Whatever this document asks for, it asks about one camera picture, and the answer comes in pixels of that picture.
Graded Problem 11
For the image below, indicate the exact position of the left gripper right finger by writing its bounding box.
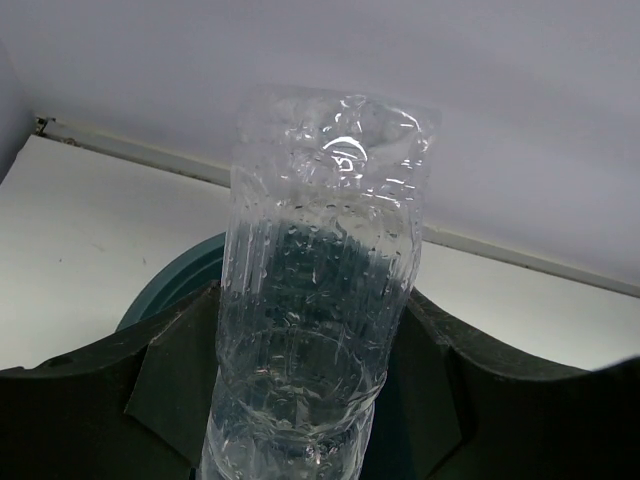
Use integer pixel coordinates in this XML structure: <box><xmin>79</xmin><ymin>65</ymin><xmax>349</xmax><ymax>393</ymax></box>
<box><xmin>362</xmin><ymin>291</ymin><xmax>639</xmax><ymax>479</ymax></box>

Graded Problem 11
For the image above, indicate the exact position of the dark green plastic bin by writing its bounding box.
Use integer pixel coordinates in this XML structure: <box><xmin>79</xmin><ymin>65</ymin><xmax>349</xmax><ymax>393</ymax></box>
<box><xmin>116</xmin><ymin>233</ymin><xmax>225</xmax><ymax>331</ymax></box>

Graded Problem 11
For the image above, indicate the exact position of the clear bottle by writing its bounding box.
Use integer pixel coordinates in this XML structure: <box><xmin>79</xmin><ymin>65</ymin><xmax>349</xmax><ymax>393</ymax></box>
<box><xmin>197</xmin><ymin>86</ymin><xmax>441</xmax><ymax>479</ymax></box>

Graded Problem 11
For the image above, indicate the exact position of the aluminium rail back edge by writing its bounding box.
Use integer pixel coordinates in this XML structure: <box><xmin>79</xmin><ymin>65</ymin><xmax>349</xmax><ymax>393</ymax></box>
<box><xmin>33</xmin><ymin>115</ymin><xmax>640</xmax><ymax>299</ymax></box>

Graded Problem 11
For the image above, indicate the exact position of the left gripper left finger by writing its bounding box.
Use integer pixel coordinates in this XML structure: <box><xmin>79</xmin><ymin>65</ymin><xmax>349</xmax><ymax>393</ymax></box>
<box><xmin>1</xmin><ymin>282</ymin><xmax>220</xmax><ymax>479</ymax></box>

